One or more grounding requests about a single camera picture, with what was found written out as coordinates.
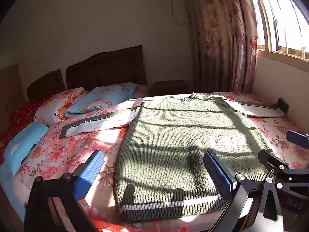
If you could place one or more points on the pink floral bed sheet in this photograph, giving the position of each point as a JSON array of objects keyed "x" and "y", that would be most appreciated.
[{"x": 72, "y": 149}]

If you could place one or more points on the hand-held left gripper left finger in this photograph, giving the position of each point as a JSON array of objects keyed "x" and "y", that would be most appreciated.
[{"x": 88, "y": 172}]

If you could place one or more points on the green knitted sweater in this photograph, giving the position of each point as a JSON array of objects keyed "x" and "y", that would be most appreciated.
[{"x": 181, "y": 137}]

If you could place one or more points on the brown cardboard box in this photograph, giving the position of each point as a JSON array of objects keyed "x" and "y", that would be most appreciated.
[{"x": 10, "y": 94}]

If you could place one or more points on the pink floral curtain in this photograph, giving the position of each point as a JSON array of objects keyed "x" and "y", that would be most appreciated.
[{"x": 222, "y": 36}]

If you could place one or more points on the dark wooden nightstand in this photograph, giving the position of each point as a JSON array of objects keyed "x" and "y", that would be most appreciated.
[{"x": 169, "y": 88}]

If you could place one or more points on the low dark wooden headboard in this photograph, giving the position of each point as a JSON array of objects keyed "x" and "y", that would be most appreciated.
[{"x": 45, "y": 85}]

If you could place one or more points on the barred window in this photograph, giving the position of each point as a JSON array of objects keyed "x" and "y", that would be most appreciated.
[{"x": 284, "y": 17}]

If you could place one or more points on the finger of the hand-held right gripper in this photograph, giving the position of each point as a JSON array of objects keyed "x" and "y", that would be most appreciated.
[
  {"x": 299, "y": 139},
  {"x": 272, "y": 160}
]

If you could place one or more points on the red patterned blanket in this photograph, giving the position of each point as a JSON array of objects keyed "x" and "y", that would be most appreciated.
[{"x": 21, "y": 113}]

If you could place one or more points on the tall dark wooden headboard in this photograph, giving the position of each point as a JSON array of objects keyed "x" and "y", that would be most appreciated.
[{"x": 106, "y": 67}]

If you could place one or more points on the blue floral pillow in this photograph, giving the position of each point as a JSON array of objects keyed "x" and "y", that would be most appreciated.
[{"x": 101, "y": 99}]

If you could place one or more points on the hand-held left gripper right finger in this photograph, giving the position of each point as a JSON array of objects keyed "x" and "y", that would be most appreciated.
[{"x": 220, "y": 177}]

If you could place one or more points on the pink floral pillow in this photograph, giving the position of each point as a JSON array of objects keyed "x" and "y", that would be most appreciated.
[{"x": 142, "y": 90}]

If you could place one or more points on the orange floral pillow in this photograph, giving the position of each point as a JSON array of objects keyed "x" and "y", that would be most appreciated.
[{"x": 52, "y": 108}]

